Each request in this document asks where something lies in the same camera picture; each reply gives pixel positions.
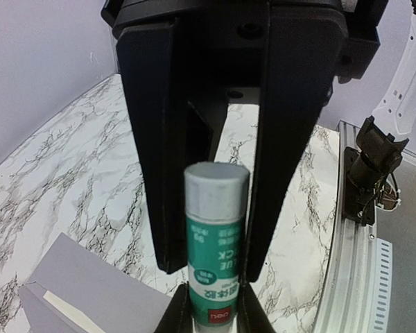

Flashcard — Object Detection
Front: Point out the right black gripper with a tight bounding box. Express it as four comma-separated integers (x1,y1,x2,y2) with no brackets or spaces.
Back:
101,1,381,282

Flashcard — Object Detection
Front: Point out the green white glue stick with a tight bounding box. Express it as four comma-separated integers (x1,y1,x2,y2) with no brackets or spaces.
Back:
184,162,250,332

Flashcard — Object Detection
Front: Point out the aluminium front table rail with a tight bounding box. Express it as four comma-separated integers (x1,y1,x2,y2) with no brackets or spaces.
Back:
311,119,416,333

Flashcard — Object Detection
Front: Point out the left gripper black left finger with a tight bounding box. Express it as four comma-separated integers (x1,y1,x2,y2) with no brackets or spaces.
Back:
155,283,193,333

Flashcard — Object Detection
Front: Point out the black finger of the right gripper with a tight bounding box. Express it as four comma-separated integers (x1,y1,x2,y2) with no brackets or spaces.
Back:
116,19,187,274

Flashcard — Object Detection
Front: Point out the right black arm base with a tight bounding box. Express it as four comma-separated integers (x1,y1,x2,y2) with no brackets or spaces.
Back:
342,146,401,226

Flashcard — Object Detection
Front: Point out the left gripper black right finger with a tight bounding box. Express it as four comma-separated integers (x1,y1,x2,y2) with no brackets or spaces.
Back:
239,284,275,333

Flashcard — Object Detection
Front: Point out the grey paper envelope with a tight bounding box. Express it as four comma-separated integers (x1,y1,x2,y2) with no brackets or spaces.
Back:
18,234,171,332

